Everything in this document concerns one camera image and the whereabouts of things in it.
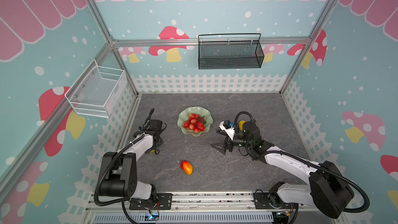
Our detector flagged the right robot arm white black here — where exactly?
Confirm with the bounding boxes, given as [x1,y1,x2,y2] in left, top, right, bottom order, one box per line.
[212,120,370,219]

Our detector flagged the red cherry tomato bunch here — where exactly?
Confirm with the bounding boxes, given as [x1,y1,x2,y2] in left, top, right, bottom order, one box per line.
[183,114,206,134]

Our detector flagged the aluminium front rail frame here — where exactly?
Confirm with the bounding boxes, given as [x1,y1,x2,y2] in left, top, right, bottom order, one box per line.
[81,190,349,224]

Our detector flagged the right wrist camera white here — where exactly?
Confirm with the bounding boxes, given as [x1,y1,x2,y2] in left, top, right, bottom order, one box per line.
[219,120,235,136]

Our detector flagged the red orange mango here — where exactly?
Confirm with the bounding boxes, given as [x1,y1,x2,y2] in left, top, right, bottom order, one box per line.
[180,160,193,175]

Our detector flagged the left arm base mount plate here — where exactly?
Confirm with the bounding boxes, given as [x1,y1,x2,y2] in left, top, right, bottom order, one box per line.
[129,193,173,211]

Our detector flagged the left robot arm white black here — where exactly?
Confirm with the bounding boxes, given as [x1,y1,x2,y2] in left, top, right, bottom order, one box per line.
[93,108,164,209]

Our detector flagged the white wire wall basket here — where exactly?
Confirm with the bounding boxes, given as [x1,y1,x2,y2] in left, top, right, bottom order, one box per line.
[65,60,127,118]

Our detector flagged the black mesh wall basket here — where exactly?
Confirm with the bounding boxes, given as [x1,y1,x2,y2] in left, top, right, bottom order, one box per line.
[198,33,265,70]

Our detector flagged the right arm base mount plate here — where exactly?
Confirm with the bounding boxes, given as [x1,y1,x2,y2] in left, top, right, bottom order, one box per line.
[253,191,296,211]

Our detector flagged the yellow fake lemon fruit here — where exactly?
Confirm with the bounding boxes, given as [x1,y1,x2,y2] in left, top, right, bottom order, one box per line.
[238,120,246,132]

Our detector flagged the green scalloped fruit bowl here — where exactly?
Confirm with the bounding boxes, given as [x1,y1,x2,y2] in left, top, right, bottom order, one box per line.
[177,106,213,137]

